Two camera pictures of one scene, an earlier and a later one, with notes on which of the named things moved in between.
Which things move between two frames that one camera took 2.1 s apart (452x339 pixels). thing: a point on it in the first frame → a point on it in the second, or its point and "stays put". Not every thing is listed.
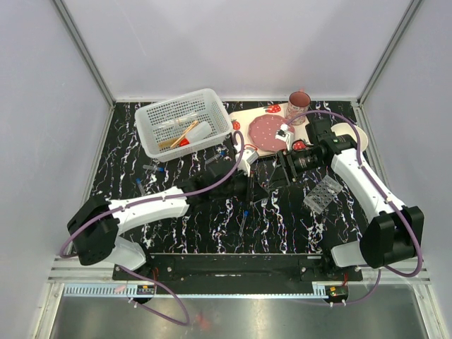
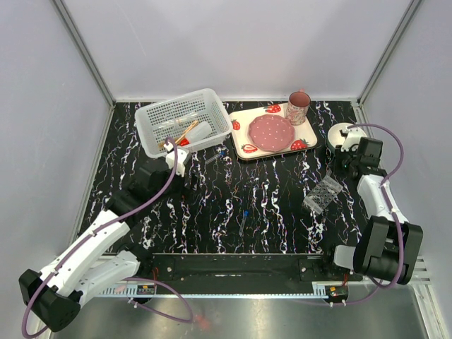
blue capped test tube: x=246 y=215 stays put
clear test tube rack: x=323 y=195 stays put
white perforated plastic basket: x=184 y=123 stays put
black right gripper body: x=304 y=159 → x=344 y=160
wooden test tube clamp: x=192 y=126 stays put
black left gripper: x=256 y=192 → x=182 y=188
